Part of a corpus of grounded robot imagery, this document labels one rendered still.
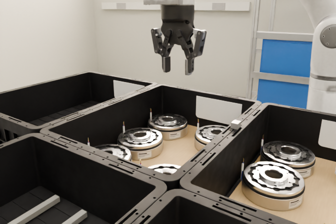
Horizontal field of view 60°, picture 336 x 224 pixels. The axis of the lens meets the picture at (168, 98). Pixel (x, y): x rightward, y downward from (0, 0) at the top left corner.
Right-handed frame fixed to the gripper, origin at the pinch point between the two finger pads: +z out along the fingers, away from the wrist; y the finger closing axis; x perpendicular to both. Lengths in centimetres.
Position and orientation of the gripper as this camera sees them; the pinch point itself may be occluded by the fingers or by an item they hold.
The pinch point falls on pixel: (177, 67)
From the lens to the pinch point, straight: 69.9
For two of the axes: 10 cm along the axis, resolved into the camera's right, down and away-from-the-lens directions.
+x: -5.4, 2.6, -8.0
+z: 0.1, 9.5, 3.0
